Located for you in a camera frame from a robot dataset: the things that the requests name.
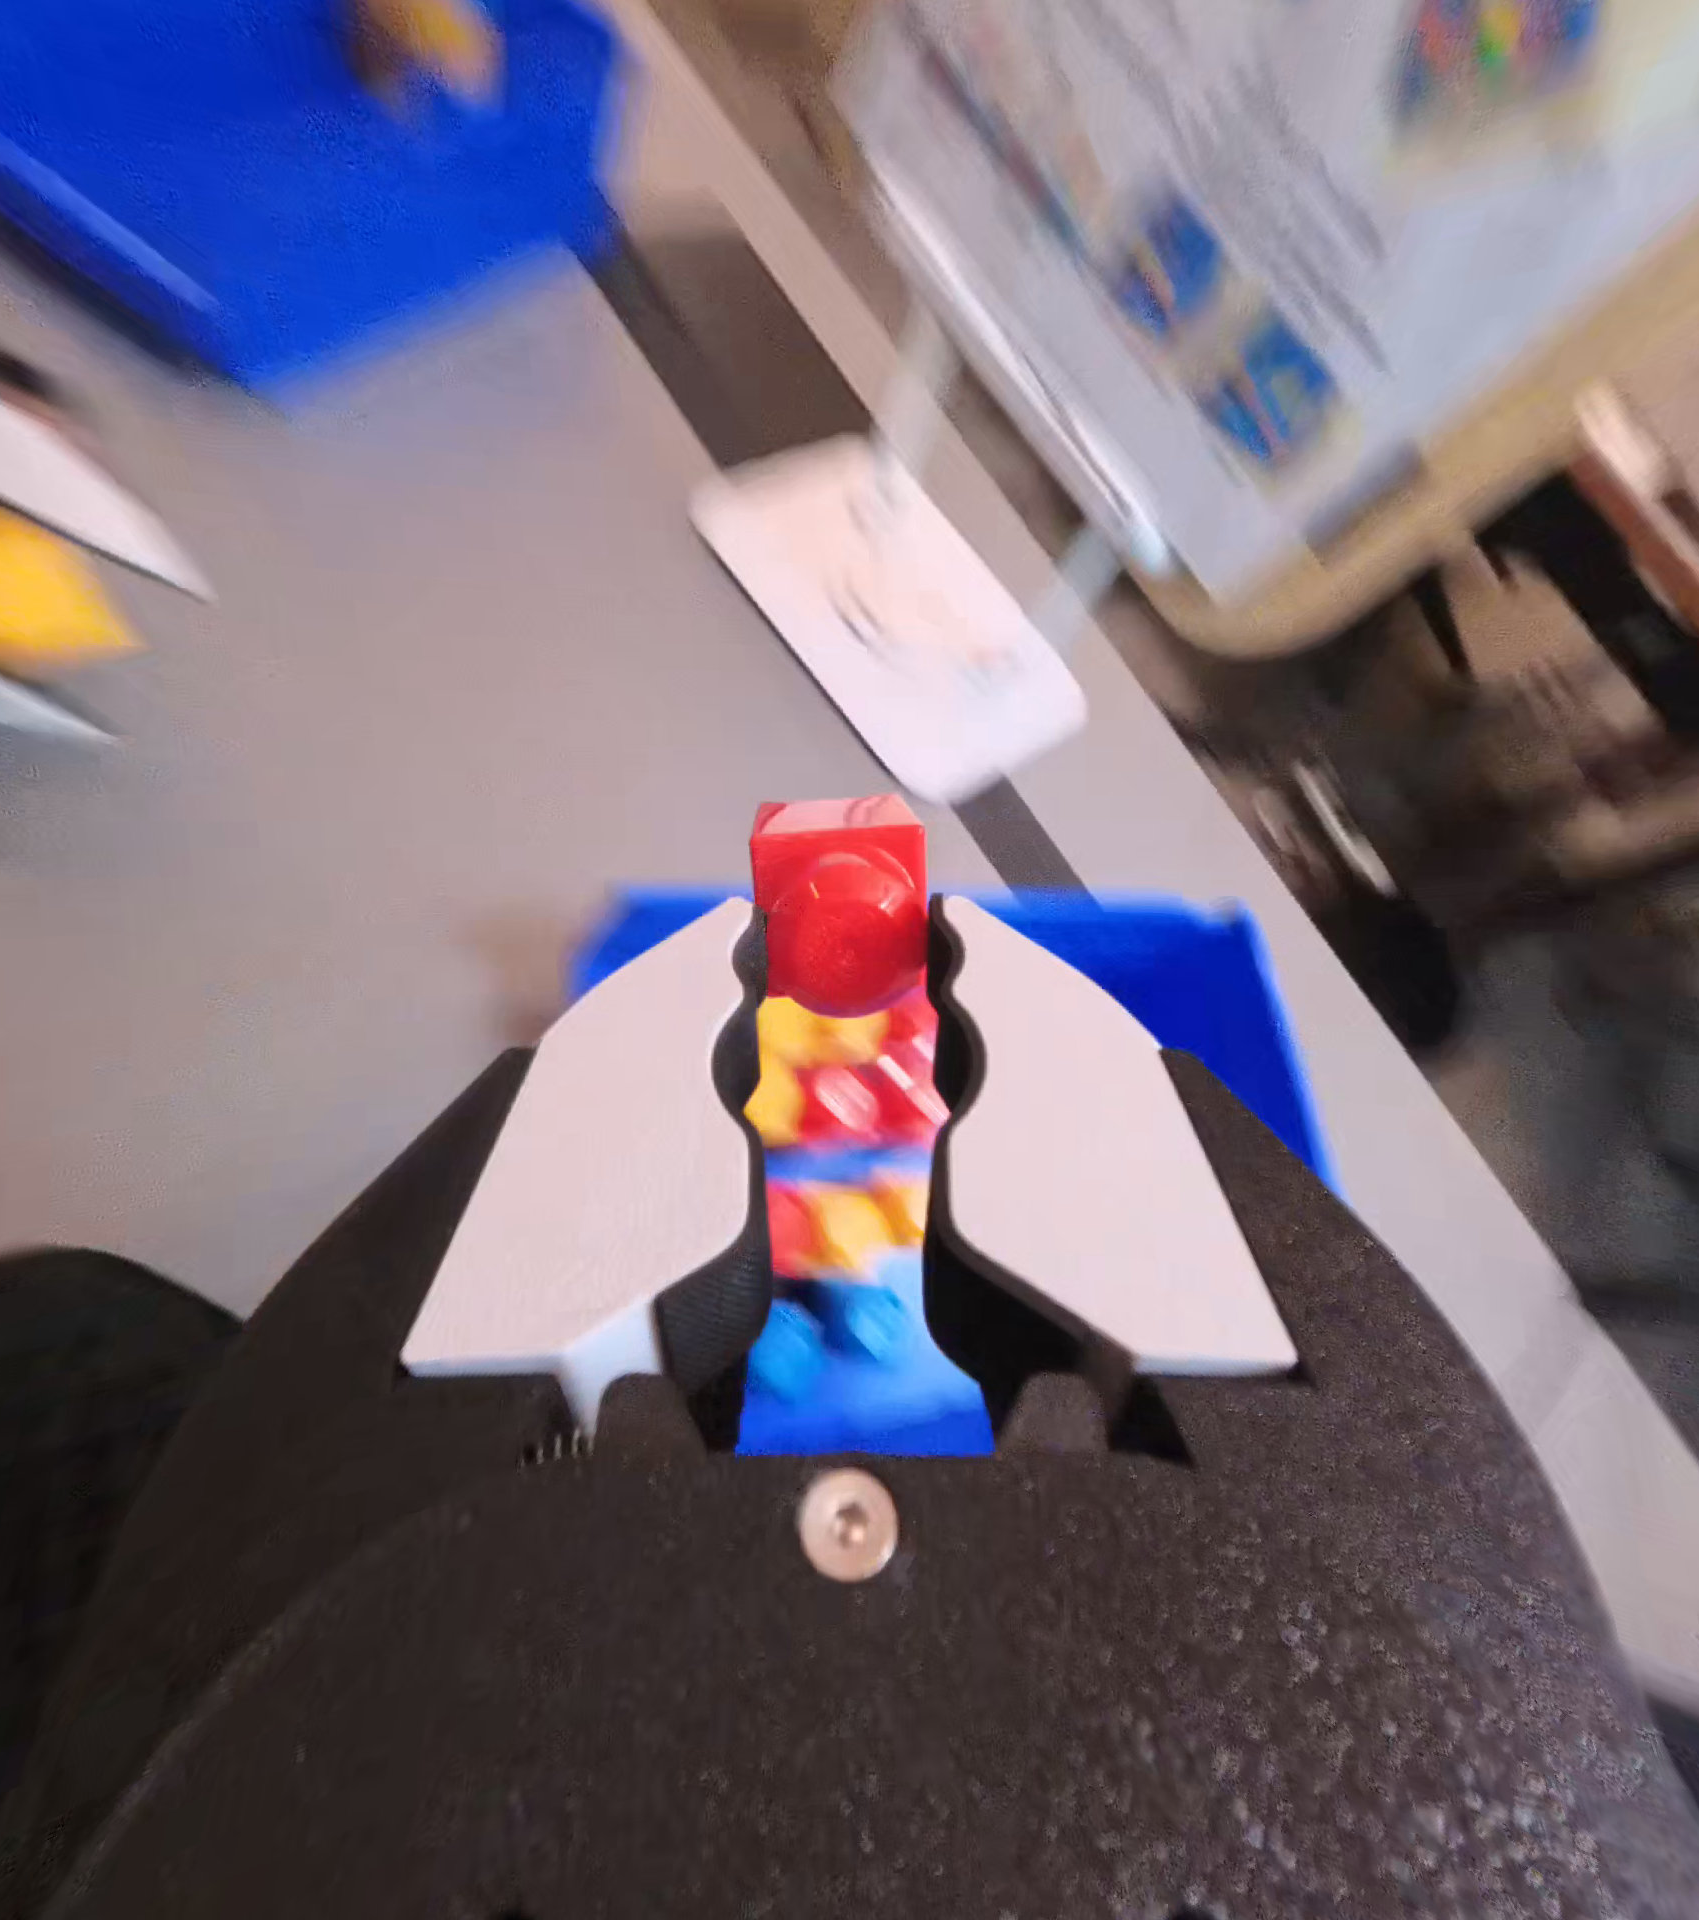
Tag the white document stand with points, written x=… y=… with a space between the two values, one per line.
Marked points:
x=908 y=632

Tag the pile of mega blocks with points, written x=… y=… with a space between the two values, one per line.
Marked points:
x=849 y=1171

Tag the printed instruction sheet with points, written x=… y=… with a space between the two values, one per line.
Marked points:
x=1311 y=226

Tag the blue plastic bin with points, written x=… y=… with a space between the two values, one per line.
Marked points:
x=265 y=197
x=1165 y=973

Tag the red mega block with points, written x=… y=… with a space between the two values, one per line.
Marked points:
x=839 y=900

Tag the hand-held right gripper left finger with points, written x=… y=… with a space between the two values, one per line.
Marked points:
x=594 y=1186

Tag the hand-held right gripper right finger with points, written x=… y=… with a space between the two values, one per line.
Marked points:
x=1103 y=1186

